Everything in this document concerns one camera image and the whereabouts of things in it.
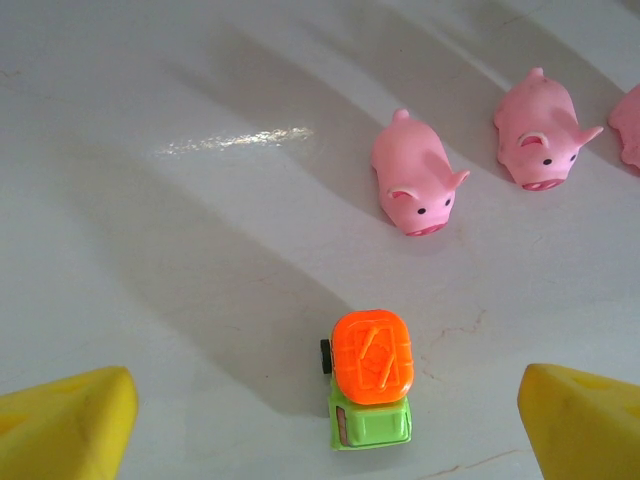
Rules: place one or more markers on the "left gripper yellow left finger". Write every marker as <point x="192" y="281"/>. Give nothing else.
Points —
<point x="60" y="430"/>

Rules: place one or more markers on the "pink plastic toy pig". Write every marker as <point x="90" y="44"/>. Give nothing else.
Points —
<point x="540" y="125"/>
<point x="415" y="170"/>
<point x="630" y="125"/>

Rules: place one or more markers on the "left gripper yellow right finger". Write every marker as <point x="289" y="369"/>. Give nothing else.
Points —
<point x="585" y="430"/>

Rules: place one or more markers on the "green toy truck orange top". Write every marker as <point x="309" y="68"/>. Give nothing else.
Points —
<point x="372" y="360"/>

